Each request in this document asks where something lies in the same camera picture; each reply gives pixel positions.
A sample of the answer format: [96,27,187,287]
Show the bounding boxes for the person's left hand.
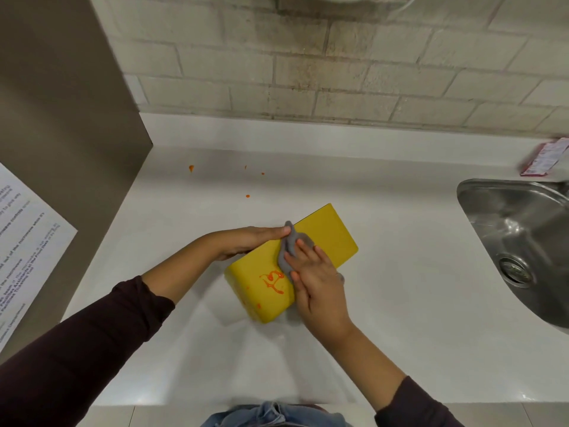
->
[200,225,293,263]

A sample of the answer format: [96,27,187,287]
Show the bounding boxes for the person's right hand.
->
[283,238,356,342]

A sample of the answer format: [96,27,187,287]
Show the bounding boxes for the grey cloth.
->
[277,221,346,285]

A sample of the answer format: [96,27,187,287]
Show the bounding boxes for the yellow box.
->
[224,203,359,324]

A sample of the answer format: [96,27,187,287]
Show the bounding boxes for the person's left forearm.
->
[0,237,219,427]

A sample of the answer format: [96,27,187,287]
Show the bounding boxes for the person's right forearm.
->
[311,324,465,427]

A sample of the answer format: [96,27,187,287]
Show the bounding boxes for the white countertop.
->
[60,113,569,407]

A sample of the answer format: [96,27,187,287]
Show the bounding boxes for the person's blue jeans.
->
[200,400,354,427]

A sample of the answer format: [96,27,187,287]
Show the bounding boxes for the white microwave guidelines poster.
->
[0,162,79,354]

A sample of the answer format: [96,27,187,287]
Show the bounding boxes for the stainless steel sink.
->
[456,178,569,330]

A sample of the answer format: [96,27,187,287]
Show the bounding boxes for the brown cabinet side panel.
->
[0,0,154,365]

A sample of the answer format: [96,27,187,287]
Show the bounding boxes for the pink and white sachet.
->
[520,137,569,177]

